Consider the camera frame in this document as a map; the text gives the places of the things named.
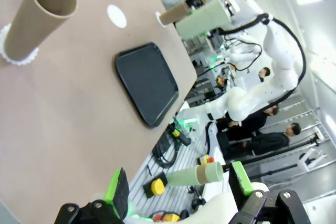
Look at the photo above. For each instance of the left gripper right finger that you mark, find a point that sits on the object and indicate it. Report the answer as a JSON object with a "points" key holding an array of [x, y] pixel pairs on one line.
{"points": [[240, 179]]}

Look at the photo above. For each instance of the black tripod stand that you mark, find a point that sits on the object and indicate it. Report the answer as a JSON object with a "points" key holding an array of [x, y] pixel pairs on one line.
{"points": [[302, 142]]}

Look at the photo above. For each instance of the white clamp bracket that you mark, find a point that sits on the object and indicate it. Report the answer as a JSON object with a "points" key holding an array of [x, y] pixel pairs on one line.
{"points": [[304, 166]]}

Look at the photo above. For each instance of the person in black clothes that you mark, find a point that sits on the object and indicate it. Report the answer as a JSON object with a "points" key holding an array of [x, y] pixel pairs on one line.
{"points": [[270, 142], [252, 121]]}

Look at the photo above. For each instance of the brown plastic cup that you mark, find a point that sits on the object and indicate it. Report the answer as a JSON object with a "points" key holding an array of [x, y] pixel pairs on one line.
{"points": [[173, 13], [200, 175], [29, 30]]}

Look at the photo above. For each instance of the yellow button on black base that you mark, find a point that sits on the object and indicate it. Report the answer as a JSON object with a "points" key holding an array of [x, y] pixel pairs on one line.
{"points": [[157, 186]]}

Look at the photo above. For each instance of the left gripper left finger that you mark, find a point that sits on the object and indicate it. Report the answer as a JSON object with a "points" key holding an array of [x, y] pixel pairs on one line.
{"points": [[119, 195]]}

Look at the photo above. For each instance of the yellow emergency stop box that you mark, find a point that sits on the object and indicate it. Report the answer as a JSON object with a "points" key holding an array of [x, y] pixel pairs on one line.
{"points": [[170, 218], [203, 159]]}

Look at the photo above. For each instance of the black plastic tray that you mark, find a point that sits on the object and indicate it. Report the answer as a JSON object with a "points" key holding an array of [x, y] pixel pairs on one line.
{"points": [[147, 85]]}

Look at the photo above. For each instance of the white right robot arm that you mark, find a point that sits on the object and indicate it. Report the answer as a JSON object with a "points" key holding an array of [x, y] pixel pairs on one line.
{"points": [[278, 51]]}

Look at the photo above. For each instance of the person with black hair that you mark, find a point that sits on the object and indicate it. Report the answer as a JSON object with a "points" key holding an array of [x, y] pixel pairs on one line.
{"points": [[265, 72]]}

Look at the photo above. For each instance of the white camera on tripod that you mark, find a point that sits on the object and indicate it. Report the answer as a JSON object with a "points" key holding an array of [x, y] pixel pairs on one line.
{"points": [[319, 132]]}

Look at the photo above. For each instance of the black and yellow hand pendant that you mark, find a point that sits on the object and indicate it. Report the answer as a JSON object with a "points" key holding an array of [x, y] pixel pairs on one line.
{"points": [[174, 132]]}

